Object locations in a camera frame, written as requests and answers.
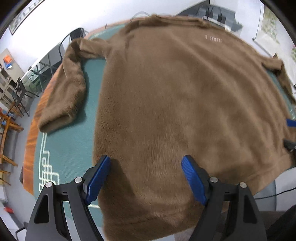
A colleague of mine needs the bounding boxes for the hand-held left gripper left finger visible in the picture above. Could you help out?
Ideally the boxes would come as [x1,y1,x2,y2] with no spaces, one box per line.
[24,155,111,241]

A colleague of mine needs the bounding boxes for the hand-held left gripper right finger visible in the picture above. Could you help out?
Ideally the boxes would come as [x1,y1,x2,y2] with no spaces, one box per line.
[181,155,269,241]

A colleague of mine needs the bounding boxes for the brown fleece sweater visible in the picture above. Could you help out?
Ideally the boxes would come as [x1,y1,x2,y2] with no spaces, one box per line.
[37,14,296,240]

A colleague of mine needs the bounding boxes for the green table mat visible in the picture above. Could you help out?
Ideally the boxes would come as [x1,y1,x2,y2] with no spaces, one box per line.
[33,29,293,229]

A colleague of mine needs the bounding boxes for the person's dark clothing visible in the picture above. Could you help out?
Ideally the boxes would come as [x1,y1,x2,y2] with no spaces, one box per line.
[266,204,296,241]

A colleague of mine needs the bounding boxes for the wooden chair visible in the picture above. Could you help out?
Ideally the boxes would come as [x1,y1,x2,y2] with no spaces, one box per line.
[0,109,24,186]

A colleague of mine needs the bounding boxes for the black metal chair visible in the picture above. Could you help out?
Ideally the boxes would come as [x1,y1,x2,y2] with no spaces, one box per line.
[11,78,31,117]

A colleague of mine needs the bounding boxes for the glass table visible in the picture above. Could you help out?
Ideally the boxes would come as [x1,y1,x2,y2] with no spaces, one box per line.
[23,46,64,93]

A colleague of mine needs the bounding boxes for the grey stair steps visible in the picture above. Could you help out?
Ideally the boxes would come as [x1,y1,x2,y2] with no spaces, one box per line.
[178,0,244,33]

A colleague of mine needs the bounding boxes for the black mesh chair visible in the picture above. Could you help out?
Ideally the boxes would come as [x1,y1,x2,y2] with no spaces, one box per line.
[59,27,85,63]

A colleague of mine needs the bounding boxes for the hanging wall map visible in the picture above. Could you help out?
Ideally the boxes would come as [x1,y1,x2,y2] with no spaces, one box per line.
[252,3,281,57]

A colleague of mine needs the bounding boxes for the framed wall picture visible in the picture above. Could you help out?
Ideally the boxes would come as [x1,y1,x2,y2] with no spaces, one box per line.
[9,0,44,35]

